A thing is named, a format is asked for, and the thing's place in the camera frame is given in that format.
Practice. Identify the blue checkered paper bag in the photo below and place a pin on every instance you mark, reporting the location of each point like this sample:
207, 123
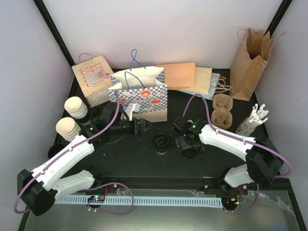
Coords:
144, 86

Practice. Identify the near paper cup stack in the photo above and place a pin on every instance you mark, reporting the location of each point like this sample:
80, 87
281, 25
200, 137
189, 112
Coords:
68, 128

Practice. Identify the tan flat paper bag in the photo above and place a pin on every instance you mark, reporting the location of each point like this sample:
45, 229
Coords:
202, 81

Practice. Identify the orange flat paper bag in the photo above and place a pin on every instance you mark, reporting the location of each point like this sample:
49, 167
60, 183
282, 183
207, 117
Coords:
180, 75

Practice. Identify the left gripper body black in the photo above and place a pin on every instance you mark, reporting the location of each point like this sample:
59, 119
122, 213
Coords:
132, 130

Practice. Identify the standing brown paper bag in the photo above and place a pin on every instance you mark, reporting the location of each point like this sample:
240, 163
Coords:
249, 63

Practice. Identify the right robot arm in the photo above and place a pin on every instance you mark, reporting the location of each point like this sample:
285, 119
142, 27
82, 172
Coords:
261, 165

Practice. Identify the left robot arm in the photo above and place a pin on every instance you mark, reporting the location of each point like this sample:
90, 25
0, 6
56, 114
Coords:
41, 187

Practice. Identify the right black frame post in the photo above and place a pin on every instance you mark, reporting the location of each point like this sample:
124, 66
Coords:
282, 9

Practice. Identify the paper cup stack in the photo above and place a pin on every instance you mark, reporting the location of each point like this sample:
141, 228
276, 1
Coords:
78, 110
68, 128

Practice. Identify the light blue cable duct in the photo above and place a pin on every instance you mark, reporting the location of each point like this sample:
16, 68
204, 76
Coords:
141, 201

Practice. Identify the Cakes printed paper bag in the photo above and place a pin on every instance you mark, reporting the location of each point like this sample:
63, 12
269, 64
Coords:
94, 77

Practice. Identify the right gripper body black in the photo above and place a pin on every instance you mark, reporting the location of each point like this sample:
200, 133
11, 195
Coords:
186, 144

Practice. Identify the black coffee cup lids stack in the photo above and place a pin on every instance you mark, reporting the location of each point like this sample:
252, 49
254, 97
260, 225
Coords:
97, 111

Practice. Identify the left black frame post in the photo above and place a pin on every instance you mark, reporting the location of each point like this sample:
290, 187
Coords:
54, 30

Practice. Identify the light blue flat paper bag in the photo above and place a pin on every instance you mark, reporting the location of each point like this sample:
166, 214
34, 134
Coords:
217, 85

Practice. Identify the black frame post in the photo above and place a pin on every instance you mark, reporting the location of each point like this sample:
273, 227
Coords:
282, 9
54, 30

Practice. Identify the far paper cup stack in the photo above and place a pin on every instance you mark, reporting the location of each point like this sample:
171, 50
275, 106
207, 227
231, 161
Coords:
78, 110

